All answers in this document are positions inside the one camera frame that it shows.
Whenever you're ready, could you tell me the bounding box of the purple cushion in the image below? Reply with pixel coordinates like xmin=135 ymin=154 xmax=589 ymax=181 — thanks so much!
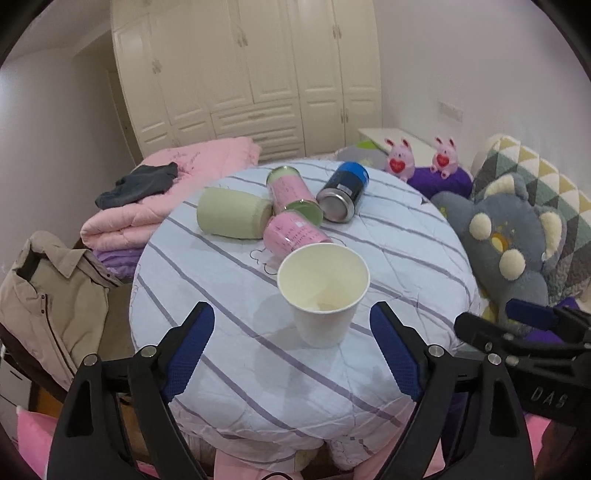
xmin=406 ymin=166 xmax=474 ymax=200

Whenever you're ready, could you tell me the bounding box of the pink bunny plush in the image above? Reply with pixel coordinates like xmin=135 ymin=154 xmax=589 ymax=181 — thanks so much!
xmin=384 ymin=137 xmax=416 ymax=182
xmin=430 ymin=136 xmax=461 ymax=179

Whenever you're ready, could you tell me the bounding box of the light green cup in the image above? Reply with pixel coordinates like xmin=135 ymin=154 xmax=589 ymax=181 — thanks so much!
xmin=197 ymin=186 xmax=273 ymax=240

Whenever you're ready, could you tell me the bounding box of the pink cloth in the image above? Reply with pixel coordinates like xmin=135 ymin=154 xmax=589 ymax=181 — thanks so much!
xmin=16 ymin=408 xmax=58 ymax=480

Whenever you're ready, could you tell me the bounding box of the beige jacket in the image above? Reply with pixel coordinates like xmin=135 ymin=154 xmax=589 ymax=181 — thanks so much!
xmin=0 ymin=231 xmax=122 ymax=403

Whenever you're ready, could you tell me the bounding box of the grey bear plush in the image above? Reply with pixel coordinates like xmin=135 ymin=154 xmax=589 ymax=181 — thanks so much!
xmin=430 ymin=173 xmax=568 ymax=340

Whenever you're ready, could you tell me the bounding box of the dark grey cloth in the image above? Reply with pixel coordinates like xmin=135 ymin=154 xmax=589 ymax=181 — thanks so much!
xmin=95 ymin=162 xmax=179 ymax=209

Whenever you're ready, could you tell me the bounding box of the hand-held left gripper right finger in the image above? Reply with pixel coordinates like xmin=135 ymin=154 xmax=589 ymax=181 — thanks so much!
xmin=369 ymin=301 xmax=536 ymax=480

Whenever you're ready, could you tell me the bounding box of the cream wardrobe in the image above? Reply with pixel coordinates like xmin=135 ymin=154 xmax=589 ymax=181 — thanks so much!
xmin=110 ymin=0 xmax=384 ymax=163

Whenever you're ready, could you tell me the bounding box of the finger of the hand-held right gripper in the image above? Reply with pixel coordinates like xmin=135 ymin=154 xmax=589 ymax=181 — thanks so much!
xmin=454 ymin=312 xmax=583 ymax=367
xmin=505 ymin=298 xmax=591 ymax=344

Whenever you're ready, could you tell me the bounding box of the blue metal can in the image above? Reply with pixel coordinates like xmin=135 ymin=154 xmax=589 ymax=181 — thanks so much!
xmin=316 ymin=161 xmax=370 ymax=224

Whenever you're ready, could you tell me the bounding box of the white paper cup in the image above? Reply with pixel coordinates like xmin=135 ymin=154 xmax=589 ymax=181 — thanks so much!
xmin=277 ymin=244 xmax=371 ymax=349

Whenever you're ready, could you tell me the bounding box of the pink can with green lid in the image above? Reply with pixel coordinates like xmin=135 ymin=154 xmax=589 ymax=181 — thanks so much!
xmin=266 ymin=166 xmax=324 ymax=227
xmin=263 ymin=209 xmax=334 ymax=259

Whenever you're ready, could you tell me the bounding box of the folded pink quilt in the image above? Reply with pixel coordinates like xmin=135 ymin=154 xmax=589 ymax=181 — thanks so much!
xmin=80 ymin=137 xmax=262 ymax=252

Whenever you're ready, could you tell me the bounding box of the folded purple blanket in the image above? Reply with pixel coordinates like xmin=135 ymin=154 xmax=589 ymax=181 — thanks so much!
xmin=95 ymin=248 xmax=146 ymax=280

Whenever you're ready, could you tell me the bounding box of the striped white quilt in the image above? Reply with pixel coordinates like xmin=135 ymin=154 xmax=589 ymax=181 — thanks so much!
xmin=129 ymin=159 xmax=484 ymax=464

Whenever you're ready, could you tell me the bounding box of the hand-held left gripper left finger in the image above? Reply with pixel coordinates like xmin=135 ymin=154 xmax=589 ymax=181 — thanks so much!
xmin=46 ymin=301 xmax=216 ymax=480

